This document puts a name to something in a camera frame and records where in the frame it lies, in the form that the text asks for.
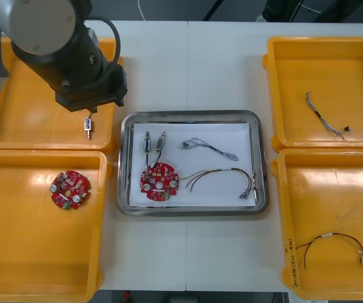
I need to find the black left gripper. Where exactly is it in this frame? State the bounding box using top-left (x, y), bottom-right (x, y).
top-left (54, 61), bottom-right (129, 115)

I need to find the yellow-orange plastic bin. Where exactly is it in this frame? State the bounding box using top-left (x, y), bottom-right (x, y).
top-left (0, 148), bottom-right (112, 303)
top-left (271, 148), bottom-right (363, 301)
top-left (0, 37), bottom-right (125, 154)
top-left (262, 36), bottom-right (363, 153)

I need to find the blue label metal solenoid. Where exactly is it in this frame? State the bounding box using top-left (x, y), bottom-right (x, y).
top-left (143, 130), bottom-right (153, 168)
top-left (83, 116), bottom-right (95, 141)

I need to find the blue-white twisted wire harness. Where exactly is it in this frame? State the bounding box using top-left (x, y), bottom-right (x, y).
top-left (304, 90), bottom-right (352, 142)
top-left (179, 136), bottom-right (241, 163)

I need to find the round red circuit board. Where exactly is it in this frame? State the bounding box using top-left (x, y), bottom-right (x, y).
top-left (139, 161), bottom-right (180, 201)
top-left (49, 170), bottom-right (91, 211)

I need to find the steel tray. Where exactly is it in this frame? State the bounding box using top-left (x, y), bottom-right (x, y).
top-left (117, 109), bottom-right (270, 218)

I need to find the small metal solenoid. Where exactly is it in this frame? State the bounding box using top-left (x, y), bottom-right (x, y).
top-left (151, 131), bottom-right (167, 165)

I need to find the white sheet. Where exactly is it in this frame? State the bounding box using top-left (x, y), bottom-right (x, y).
top-left (129, 122), bottom-right (257, 208)

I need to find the thin white cable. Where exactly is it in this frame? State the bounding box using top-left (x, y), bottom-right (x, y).
top-left (137, 0), bottom-right (148, 21)

